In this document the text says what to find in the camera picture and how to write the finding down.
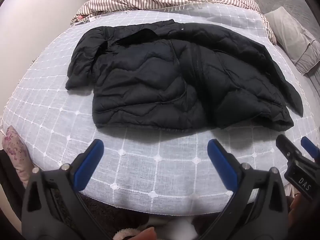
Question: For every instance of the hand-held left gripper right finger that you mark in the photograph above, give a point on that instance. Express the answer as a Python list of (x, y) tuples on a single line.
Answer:
[(222, 165)]

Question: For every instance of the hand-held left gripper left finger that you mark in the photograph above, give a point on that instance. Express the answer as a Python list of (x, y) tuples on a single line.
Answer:
[(92, 161)]

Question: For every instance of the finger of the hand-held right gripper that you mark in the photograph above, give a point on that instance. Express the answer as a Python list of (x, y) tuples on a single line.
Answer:
[(310, 147), (286, 146)]

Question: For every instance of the black puffer jacket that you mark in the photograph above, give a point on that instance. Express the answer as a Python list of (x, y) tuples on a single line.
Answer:
[(180, 75)]

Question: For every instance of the person's right hand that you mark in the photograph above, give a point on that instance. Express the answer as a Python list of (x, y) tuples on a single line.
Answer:
[(296, 205)]

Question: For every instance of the person's left hand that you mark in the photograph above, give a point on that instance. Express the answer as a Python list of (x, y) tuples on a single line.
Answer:
[(147, 233)]

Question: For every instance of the grey checked bedspread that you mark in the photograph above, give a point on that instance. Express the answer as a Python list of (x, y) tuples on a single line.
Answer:
[(155, 165)]

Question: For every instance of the pink floral cloth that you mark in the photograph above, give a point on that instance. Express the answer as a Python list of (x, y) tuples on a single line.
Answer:
[(16, 150)]

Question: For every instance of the beige fluffy cloth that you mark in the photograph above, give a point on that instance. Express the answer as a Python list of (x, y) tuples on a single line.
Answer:
[(123, 234)]

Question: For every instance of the grey pillow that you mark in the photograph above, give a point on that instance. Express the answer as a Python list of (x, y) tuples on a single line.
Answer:
[(292, 35)]

